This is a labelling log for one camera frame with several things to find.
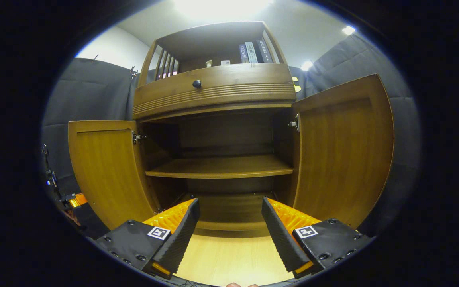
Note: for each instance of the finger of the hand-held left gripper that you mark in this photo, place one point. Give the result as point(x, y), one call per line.
point(79, 200)

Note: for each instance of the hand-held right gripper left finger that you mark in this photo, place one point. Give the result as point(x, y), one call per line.
point(181, 235)

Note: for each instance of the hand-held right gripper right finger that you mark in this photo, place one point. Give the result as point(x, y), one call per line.
point(279, 239)

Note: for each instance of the wooden shoe cabinet door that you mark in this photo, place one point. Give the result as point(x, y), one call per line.
point(106, 171)
point(345, 159)

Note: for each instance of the metal door hinge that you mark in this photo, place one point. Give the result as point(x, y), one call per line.
point(294, 123)
point(138, 137)

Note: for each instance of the wooden cabinet drawer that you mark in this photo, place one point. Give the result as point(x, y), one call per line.
point(245, 77)

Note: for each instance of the black backdrop cloth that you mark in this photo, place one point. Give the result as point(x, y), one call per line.
point(94, 95)

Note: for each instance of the black drawer knob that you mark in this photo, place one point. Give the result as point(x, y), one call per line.
point(197, 84)

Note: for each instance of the small ceiling light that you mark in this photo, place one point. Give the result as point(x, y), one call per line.
point(348, 30)
point(307, 65)

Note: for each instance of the light grey spine book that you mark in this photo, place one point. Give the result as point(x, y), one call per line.
point(251, 52)

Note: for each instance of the dark spine book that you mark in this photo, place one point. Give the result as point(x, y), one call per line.
point(264, 51)

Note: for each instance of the blue-grey spine book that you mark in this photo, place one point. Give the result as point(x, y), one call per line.
point(243, 54)

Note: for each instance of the large ceiling light panel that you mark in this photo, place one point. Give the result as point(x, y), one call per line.
point(221, 8)

